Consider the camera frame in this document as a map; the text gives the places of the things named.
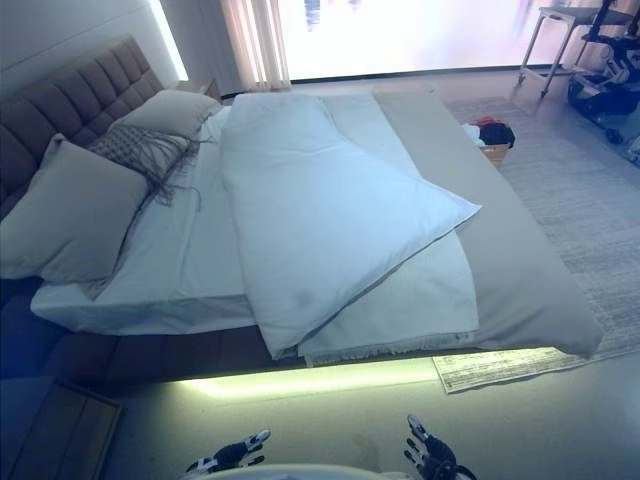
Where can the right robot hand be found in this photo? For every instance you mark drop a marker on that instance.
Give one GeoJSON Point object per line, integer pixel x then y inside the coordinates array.
{"type": "Point", "coordinates": [435, 457]}

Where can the metal frame table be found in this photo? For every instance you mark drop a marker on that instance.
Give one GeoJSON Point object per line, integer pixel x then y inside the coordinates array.
{"type": "Point", "coordinates": [550, 12]}

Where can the white duvet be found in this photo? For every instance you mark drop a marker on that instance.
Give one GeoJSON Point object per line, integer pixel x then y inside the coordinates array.
{"type": "Point", "coordinates": [325, 200]}

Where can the large beige pillow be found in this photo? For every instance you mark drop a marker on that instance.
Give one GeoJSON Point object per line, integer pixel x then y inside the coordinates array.
{"type": "Point", "coordinates": [65, 220]}

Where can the beige curtain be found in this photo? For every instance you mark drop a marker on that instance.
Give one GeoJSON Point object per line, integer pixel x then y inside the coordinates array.
{"type": "Point", "coordinates": [260, 40]}

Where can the red garment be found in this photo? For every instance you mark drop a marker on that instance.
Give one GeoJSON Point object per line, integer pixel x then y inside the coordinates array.
{"type": "Point", "coordinates": [487, 122]}

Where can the brown upholstered bed frame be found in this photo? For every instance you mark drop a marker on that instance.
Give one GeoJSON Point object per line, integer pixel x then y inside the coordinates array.
{"type": "Point", "coordinates": [75, 95]}

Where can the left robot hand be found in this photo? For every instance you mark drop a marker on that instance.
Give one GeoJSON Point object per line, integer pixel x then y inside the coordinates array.
{"type": "Point", "coordinates": [230, 452]}

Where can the beige bed runner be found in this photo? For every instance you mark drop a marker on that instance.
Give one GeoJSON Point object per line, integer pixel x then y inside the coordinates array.
{"type": "Point", "coordinates": [500, 280]}

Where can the black wheeled equipment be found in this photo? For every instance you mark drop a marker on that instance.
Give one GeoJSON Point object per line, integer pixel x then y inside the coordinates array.
{"type": "Point", "coordinates": [600, 100]}

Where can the wooden nightstand with dark base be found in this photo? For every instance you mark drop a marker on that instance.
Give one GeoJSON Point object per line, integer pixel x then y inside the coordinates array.
{"type": "Point", "coordinates": [60, 435]}

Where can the grey fringed woven cushion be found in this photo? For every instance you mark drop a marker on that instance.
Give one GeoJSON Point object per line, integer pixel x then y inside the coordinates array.
{"type": "Point", "coordinates": [130, 147]}

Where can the silver robot torso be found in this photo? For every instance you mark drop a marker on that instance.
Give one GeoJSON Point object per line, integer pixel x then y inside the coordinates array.
{"type": "Point", "coordinates": [300, 472]}

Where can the small wooden nightstand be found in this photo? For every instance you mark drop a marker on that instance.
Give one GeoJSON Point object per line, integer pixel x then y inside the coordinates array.
{"type": "Point", "coordinates": [205, 87]}

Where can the grey patterned rug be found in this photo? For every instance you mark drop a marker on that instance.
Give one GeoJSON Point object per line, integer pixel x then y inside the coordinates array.
{"type": "Point", "coordinates": [575, 210]}

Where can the white garment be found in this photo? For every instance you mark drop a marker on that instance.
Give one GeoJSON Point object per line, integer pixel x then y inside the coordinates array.
{"type": "Point", "coordinates": [471, 134]}

